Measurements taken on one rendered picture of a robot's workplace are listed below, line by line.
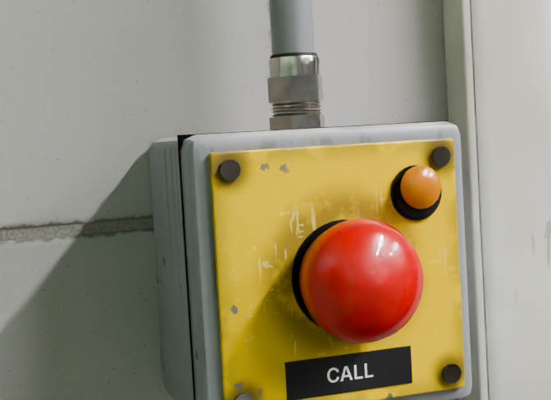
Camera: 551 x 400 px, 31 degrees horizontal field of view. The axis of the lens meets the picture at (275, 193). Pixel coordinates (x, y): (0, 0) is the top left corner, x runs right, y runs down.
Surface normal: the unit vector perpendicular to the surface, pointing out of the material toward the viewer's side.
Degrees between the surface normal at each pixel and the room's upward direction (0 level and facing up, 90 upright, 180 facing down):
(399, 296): 94
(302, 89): 90
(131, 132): 90
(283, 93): 90
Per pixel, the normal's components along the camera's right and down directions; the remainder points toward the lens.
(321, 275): -0.27, -0.07
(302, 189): 0.33, 0.03
